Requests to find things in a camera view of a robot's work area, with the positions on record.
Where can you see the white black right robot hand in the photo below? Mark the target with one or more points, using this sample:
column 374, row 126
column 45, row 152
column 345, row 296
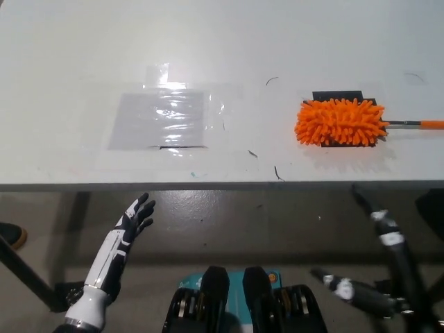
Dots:
column 393, row 243

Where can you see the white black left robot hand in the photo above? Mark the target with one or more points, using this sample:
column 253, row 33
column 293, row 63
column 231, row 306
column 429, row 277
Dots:
column 114, row 249

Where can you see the orange microfibre telescopic duster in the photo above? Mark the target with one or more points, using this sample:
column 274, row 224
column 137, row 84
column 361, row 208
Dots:
column 336, row 121

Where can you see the dark object under desk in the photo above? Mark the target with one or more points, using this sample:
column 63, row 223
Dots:
column 431, row 211

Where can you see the black desk foot plate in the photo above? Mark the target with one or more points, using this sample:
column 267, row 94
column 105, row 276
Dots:
column 67, row 289

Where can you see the black diagonal desk leg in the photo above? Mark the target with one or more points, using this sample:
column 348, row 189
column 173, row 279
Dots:
column 24, row 270

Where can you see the black shoe with tan sole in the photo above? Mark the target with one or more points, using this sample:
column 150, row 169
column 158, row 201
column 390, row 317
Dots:
column 12, row 234

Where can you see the black tape patch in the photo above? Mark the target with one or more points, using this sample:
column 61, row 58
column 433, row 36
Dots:
column 338, row 95

